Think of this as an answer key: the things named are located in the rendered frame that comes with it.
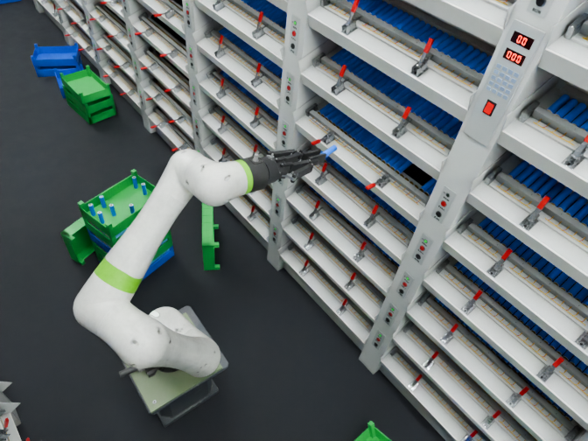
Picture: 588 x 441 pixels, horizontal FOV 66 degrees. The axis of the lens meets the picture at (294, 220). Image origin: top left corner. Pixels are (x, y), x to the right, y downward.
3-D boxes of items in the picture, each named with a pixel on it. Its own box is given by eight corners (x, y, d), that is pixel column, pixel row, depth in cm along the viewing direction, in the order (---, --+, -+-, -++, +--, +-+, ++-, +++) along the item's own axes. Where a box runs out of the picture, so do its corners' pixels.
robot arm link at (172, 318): (174, 374, 158) (168, 349, 144) (143, 348, 163) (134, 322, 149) (199, 347, 165) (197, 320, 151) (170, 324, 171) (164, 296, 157)
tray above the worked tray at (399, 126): (438, 182, 127) (444, 150, 115) (302, 83, 156) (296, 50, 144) (486, 141, 131) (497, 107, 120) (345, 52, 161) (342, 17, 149)
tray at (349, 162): (417, 228, 141) (420, 213, 133) (296, 129, 171) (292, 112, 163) (461, 190, 146) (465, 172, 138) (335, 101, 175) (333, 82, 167)
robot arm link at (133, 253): (150, 283, 119) (116, 269, 111) (132, 264, 127) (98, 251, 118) (224, 168, 122) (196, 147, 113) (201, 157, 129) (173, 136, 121)
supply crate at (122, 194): (111, 238, 189) (108, 226, 183) (81, 215, 196) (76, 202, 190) (165, 201, 207) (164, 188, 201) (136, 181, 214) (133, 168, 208)
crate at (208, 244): (204, 270, 231) (220, 269, 233) (201, 245, 216) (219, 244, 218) (204, 227, 251) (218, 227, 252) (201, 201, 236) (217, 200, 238)
